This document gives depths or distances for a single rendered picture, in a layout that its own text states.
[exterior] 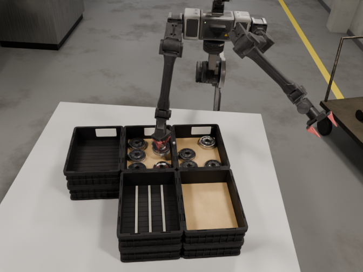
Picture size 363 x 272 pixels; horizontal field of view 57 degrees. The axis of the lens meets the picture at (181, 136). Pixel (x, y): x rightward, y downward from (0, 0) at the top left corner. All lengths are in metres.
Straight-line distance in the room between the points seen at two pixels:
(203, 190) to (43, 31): 3.94
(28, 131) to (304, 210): 2.76
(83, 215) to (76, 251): 0.22
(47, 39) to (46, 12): 0.38
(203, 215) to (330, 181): 1.87
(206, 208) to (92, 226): 0.61
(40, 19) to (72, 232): 3.79
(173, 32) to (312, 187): 2.14
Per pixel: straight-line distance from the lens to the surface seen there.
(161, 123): 1.75
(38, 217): 1.99
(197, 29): 2.09
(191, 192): 1.83
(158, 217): 1.72
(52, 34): 5.24
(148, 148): 2.07
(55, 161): 2.27
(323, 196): 3.22
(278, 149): 3.53
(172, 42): 1.56
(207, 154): 2.06
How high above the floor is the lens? 2.21
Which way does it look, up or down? 39 degrees down
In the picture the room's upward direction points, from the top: 3 degrees clockwise
